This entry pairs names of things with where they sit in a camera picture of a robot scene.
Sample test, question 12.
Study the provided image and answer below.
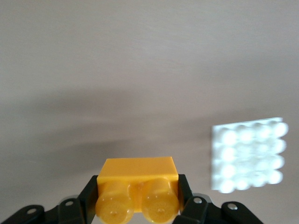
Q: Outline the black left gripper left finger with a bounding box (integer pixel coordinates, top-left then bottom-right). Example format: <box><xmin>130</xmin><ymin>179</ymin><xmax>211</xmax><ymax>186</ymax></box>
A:
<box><xmin>0</xmin><ymin>175</ymin><xmax>99</xmax><ymax>224</ymax></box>

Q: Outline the yellow two-stud block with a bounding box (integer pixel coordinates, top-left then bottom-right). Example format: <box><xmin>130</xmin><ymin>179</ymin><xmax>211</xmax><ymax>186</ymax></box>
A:
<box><xmin>95</xmin><ymin>156</ymin><xmax>180</xmax><ymax>224</ymax></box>

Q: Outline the white studded base plate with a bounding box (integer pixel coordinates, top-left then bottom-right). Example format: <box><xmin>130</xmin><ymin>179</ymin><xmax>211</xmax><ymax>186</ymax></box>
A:
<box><xmin>211</xmin><ymin>117</ymin><xmax>290</xmax><ymax>194</ymax></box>

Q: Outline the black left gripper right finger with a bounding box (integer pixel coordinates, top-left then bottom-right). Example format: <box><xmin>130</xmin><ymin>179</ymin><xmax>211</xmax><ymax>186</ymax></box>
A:
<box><xmin>170</xmin><ymin>174</ymin><xmax>262</xmax><ymax>224</ymax></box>

